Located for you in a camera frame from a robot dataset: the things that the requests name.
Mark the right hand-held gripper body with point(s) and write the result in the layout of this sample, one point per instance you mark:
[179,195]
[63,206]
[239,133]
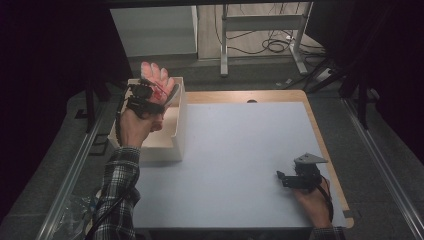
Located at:
[305,180]

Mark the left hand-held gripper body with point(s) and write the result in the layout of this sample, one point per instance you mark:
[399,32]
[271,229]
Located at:
[145,108]

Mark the white cabinet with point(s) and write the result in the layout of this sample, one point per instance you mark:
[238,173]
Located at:
[153,31]

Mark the person's left hand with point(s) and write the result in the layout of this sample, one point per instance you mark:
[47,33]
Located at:
[133,130]

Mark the person's right hand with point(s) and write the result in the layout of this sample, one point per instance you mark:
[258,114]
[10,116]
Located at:
[315,206]

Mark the black metal stand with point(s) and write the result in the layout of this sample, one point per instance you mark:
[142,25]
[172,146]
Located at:
[362,106]
[90,106]

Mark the white box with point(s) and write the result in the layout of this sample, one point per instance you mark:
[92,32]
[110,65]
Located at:
[173,146]

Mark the dark curtain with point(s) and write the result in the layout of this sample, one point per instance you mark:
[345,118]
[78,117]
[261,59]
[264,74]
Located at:
[393,66]

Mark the aluminium rail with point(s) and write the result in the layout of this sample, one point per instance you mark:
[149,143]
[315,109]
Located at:
[66,186]
[383,170]

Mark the light blue table mat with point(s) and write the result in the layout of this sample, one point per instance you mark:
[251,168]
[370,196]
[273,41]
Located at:
[233,166]

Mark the pink glove with red label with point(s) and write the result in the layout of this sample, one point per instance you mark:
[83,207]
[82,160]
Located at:
[160,81]

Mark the white power strip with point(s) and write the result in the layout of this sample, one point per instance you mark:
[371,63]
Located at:
[324,75]

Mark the grey metal desk frame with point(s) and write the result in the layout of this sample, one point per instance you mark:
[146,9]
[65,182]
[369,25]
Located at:
[263,22]

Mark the clear plastic bag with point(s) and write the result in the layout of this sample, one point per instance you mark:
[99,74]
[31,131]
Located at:
[75,216]

